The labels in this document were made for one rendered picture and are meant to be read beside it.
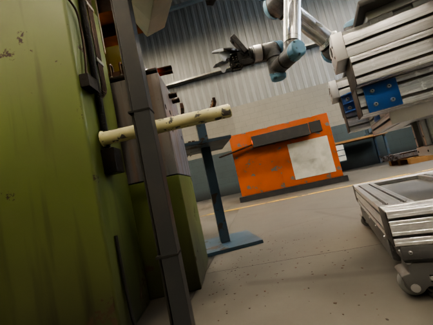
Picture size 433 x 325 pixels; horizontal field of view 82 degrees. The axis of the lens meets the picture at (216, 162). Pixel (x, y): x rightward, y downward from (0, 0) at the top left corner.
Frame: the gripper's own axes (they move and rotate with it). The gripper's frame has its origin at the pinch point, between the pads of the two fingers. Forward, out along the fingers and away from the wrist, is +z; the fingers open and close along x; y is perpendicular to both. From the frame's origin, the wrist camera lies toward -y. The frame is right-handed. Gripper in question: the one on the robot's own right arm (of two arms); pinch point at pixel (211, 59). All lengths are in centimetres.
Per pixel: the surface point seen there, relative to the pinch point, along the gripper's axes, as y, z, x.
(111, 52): -30, 57, 23
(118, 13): 14, 24, -60
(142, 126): 44, 23, -60
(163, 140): 38, 28, -16
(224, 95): -249, -58, 747
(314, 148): 33, -162, 325
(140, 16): 5, 22, -45
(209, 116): 39, 7, -39
